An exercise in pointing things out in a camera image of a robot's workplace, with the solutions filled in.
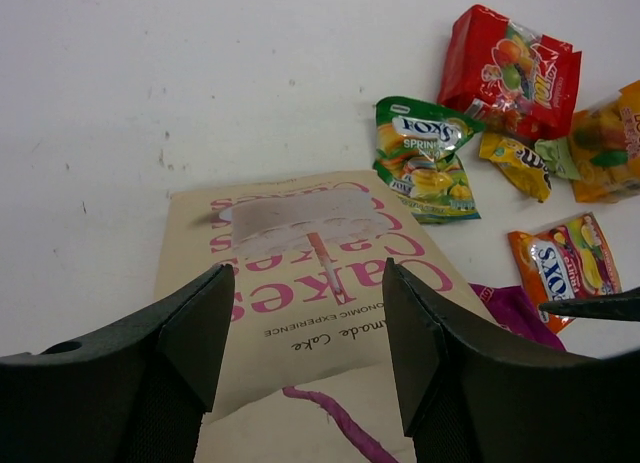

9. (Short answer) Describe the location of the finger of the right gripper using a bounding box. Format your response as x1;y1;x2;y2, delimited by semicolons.
539;288;640;321

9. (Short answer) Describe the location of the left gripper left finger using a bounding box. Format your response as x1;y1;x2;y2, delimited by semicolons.
1;265;235;462

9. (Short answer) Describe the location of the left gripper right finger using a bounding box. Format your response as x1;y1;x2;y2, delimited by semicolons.
383;261;639;462

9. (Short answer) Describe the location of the orange Fox's candy bag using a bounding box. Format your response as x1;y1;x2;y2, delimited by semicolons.
507;212;622;334

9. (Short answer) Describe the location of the purple snack pack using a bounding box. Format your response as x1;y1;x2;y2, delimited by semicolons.
470;283;566;351

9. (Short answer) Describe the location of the pink paper bag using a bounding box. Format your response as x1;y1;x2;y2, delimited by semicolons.
154;170;487;462

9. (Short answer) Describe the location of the orange snack pack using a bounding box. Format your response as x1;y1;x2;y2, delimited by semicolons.
568;81;639;203

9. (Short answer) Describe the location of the yellow M&M's packet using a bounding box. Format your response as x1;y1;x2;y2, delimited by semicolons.
479;132;552;202

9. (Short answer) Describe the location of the pale green small packet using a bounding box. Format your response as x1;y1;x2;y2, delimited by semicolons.
534;137;581;181

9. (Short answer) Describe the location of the red snack pack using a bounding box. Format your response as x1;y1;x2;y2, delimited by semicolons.
437;4;582;141

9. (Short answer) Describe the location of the green Fox's candy bag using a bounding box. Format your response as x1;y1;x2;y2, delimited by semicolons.
373;96;484;224

